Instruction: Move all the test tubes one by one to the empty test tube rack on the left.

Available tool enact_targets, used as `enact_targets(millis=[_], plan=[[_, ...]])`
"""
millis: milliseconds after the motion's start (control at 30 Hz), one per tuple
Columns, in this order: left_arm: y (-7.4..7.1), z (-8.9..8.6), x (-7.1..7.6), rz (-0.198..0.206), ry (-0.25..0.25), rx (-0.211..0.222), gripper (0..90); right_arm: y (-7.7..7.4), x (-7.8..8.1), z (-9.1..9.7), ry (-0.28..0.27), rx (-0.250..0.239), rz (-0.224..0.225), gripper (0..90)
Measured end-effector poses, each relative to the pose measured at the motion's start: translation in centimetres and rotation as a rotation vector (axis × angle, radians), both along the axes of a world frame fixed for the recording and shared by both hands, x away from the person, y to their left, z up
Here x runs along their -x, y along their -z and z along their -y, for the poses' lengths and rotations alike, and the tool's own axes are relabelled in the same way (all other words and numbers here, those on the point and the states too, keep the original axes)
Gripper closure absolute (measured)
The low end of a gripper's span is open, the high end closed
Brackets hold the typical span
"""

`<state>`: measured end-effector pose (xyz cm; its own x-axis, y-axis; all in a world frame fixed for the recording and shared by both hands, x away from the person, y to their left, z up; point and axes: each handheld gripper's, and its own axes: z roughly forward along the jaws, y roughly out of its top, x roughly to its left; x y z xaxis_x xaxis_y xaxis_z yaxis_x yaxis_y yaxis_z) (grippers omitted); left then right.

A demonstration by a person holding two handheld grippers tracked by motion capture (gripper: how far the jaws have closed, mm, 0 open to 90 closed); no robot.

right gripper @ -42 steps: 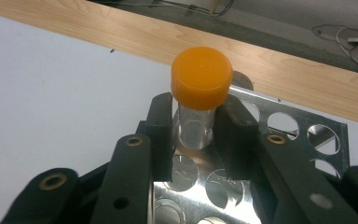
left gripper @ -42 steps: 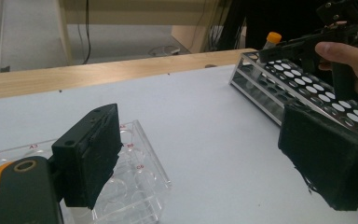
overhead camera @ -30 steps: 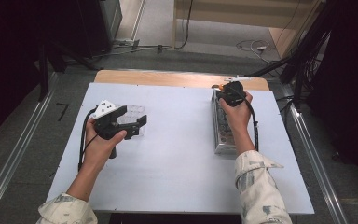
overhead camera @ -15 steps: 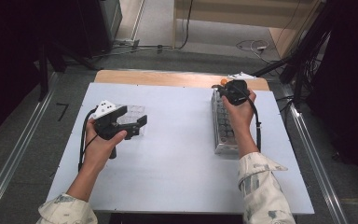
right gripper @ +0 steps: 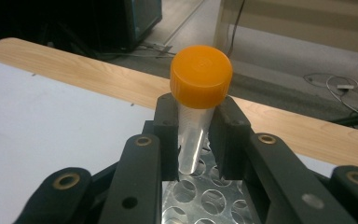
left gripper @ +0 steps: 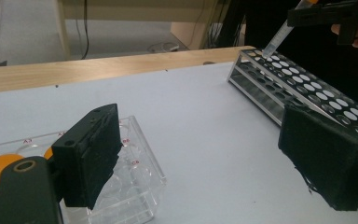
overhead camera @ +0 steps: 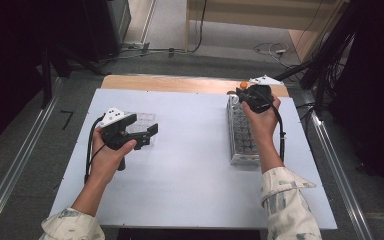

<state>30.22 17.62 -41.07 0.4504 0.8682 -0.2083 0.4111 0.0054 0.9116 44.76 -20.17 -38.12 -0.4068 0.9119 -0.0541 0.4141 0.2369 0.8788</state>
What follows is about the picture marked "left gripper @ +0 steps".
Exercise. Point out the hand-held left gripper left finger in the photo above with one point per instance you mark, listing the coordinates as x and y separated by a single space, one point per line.
87 155

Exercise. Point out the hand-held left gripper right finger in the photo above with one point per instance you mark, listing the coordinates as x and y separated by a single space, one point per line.
323 155

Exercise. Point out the clear acrylic tube rack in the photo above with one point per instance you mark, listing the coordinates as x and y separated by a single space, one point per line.
136 186

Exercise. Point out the metal tube rack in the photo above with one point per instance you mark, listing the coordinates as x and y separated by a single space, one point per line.
261 93

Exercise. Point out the white table mat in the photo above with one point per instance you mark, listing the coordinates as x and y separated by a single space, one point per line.
199 124

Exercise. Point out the light wooden furniture frame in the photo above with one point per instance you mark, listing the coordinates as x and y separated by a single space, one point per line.
62 31

